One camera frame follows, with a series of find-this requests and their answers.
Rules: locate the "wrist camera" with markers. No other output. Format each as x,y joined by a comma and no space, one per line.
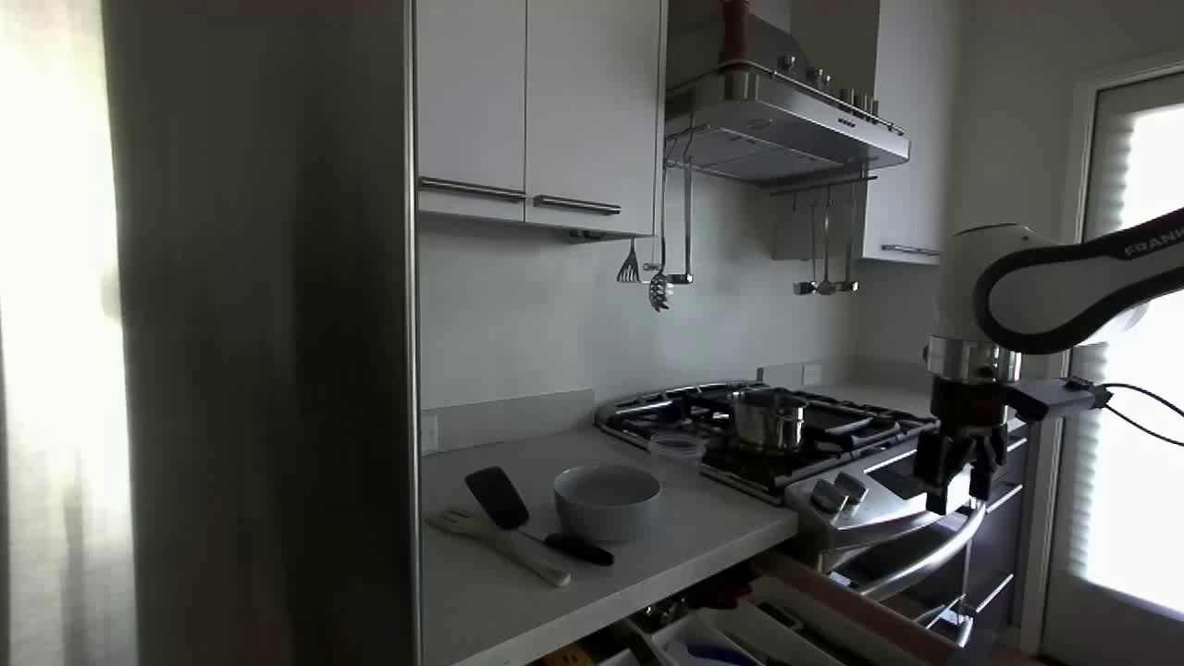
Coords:
1049,399

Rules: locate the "open wooden drawer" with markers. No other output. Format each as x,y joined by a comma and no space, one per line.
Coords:
864,617

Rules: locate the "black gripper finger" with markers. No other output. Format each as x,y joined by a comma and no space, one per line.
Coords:
933,476
982,464

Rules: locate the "hanging metal ladle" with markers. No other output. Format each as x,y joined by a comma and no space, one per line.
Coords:
809,285
849,285

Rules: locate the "stainless steel range hood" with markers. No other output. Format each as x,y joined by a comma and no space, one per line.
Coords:
777,122

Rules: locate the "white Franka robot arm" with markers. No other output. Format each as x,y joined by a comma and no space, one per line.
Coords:
1061,299

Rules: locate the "black spatula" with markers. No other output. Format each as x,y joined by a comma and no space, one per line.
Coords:
501,496

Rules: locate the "stainless steel gas range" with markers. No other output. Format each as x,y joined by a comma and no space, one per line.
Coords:
854,494

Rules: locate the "stainless steel pot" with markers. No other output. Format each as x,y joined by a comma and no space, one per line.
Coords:
767,423

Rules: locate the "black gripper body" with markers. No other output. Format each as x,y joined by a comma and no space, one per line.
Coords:
968,408

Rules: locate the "light wooden spatula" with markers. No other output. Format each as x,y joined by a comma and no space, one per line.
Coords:
503,549

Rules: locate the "narrow white cabinet door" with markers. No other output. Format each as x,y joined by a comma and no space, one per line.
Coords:
471,98

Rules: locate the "white cabinet beside hood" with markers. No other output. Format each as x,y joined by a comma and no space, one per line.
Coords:
910,122

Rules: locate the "hanging triangular utensil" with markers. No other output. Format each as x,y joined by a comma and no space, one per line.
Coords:
630,269

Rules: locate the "wide white cabinet door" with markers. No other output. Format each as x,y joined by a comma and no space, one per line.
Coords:
591,111

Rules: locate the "white cutlery tray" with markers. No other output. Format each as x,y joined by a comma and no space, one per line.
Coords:
743,633

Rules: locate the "white ceramic bowl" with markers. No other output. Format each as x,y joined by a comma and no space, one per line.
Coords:
609,501

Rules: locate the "dark tall refrigerator panel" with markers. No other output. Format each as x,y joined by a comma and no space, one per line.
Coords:
262,344

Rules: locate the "bright glass door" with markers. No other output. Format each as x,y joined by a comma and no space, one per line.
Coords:
1130,373

